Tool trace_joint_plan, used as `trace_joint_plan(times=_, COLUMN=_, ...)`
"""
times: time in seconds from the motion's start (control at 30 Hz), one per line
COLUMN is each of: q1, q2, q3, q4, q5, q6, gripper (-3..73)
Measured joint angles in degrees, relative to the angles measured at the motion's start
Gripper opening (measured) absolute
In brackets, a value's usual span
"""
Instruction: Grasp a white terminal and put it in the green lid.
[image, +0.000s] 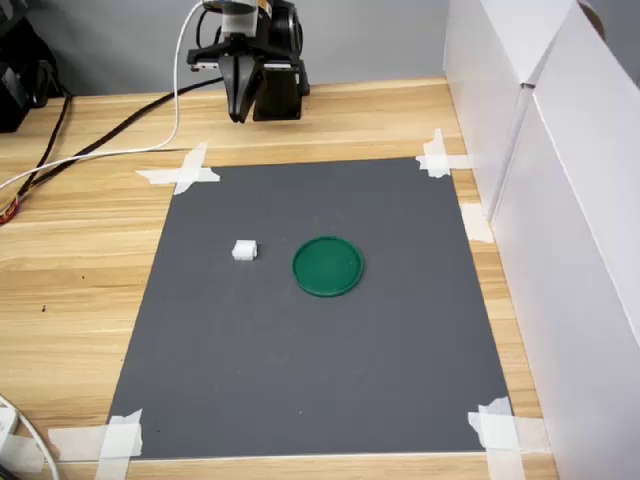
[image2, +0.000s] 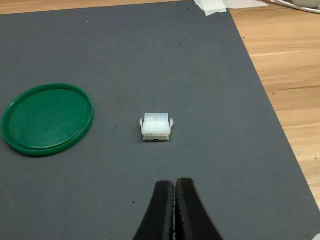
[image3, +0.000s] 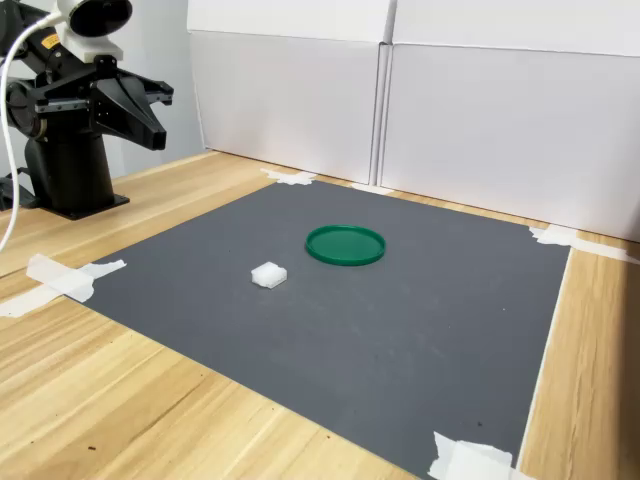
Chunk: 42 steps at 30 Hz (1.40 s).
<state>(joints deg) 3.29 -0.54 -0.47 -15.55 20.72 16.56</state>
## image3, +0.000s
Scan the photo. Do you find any dark grey mat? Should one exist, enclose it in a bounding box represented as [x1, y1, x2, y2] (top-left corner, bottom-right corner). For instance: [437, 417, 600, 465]
[82, 179, 572, 480]

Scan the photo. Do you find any small white plastic terminal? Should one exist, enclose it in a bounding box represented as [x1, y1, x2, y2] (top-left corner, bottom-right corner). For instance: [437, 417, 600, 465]
[250, 261, 289, 290]

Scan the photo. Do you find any white gripper camera box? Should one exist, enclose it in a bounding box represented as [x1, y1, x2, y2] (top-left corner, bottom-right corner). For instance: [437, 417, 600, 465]
[53, 0, 135, 65]

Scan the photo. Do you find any white cardboard partition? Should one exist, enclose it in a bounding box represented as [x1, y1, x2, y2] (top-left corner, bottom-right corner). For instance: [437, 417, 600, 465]
[187, 0, 399, 187]
[372, 0, 640, 245]

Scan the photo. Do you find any white camera cable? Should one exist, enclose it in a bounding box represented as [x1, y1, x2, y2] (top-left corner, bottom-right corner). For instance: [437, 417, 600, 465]
[0, 12, 69, 254]

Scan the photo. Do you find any white tape piece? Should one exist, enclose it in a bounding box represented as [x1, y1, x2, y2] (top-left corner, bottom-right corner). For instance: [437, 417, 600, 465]
[0, 258, 128, 319]
[427, 430, 537, 480]
[348, 181, 395, 196]
[259, 167, 320, 187]
[26, 253, 97, 302]
[528, 223, 640, 266]

